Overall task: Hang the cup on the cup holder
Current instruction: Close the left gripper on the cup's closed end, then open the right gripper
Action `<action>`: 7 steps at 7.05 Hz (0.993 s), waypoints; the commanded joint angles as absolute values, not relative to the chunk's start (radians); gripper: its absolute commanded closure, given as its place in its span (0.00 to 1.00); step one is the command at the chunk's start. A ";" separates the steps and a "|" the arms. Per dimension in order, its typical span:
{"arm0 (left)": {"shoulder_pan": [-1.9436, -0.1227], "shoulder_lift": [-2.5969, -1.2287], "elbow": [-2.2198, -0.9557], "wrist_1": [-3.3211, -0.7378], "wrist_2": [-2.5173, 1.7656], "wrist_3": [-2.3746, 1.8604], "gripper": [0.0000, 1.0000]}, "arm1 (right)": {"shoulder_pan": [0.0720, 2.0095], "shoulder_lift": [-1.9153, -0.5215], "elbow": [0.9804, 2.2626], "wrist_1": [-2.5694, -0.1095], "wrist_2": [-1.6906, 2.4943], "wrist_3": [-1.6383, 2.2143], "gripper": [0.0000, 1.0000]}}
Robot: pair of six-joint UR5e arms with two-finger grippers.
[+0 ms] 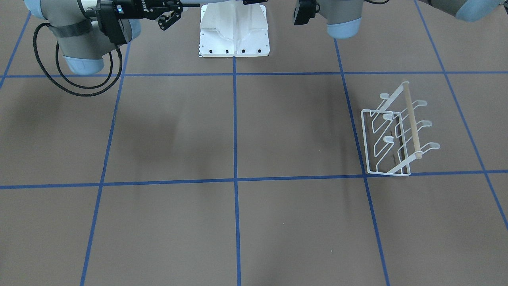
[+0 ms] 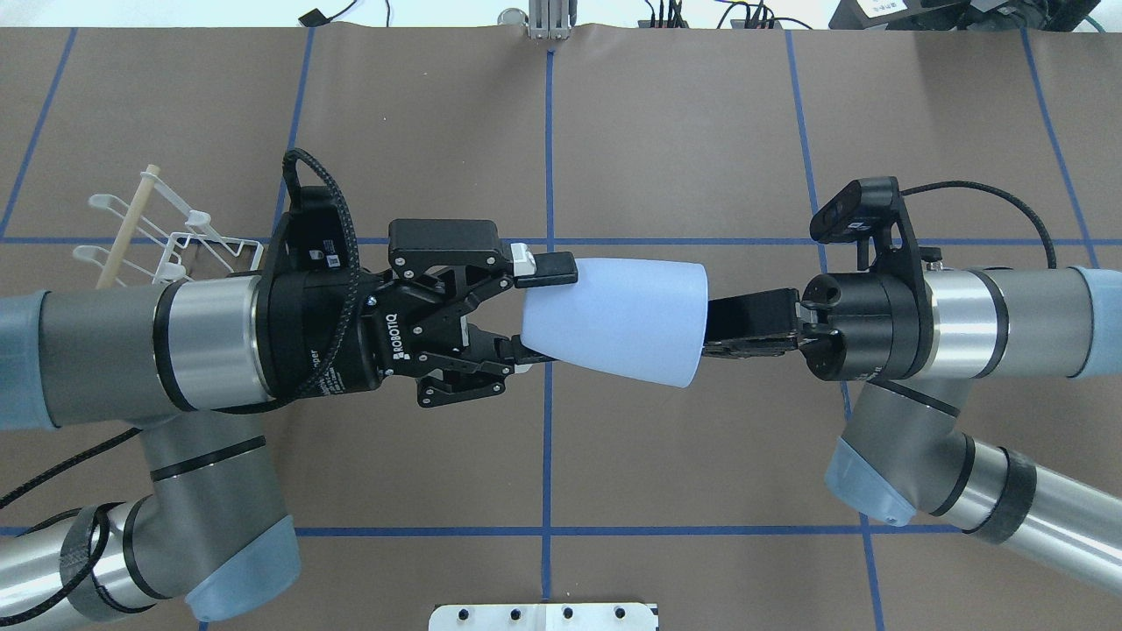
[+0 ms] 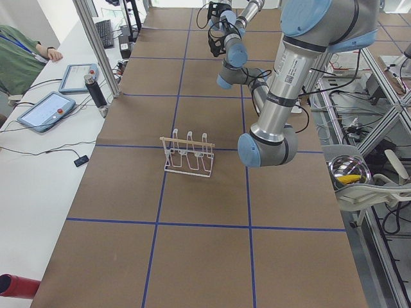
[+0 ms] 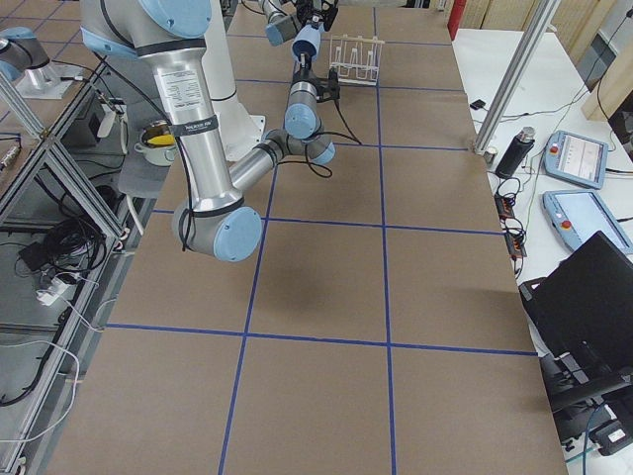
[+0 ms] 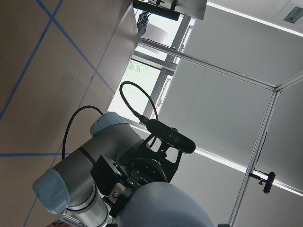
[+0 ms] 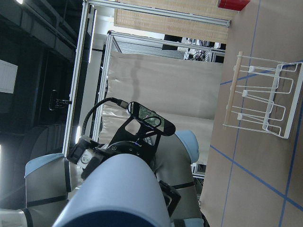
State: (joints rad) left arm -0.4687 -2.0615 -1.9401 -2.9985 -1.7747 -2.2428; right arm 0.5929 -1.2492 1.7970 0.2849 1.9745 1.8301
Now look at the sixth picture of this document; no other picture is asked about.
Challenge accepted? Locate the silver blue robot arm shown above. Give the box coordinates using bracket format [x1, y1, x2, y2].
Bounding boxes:
[23, 130, 205, 227]

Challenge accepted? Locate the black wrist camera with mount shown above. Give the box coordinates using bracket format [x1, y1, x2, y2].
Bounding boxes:
[109, 101, 176, 159]

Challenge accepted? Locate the white wire cup holder rack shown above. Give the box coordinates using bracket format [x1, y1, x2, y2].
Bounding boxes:
[223, 51, 303, 139]

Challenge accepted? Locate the brown paper table cover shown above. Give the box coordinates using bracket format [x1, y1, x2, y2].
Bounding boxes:
[200, 0, 303, 227]

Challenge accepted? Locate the black camera cable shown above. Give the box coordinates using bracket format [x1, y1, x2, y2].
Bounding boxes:
[81, 97, 130, 138]

